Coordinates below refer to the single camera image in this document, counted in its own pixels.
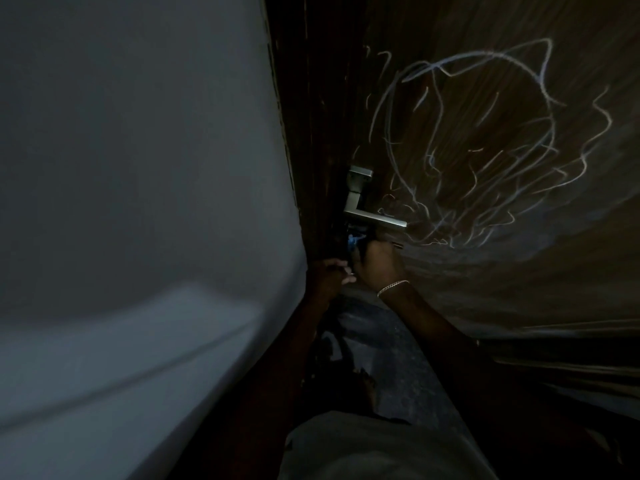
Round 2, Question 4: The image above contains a person's right hand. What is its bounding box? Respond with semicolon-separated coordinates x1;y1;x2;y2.
352;239;409;295

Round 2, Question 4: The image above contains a person's left hand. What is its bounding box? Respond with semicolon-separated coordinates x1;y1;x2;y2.
305;258;357;305

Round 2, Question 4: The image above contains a silver door handle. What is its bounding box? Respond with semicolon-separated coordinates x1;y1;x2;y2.
343;165;409;229

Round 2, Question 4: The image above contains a brown wooden door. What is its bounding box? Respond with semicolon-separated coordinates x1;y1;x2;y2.
345;0;640;345

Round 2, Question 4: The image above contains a person's left forearm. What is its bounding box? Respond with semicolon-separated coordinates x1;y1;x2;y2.
169;294;331;480

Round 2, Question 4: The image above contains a person's right forearm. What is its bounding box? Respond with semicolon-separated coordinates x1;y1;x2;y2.
387;287;621;480

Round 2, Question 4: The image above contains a black door latch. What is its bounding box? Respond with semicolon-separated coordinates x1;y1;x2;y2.
345;224;405;251

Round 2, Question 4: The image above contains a white printed t-shirt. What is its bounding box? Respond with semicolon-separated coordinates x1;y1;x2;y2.
277;410;499;480

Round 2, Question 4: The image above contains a silver chain bracelet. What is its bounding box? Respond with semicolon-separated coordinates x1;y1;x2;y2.
376;279;411;299

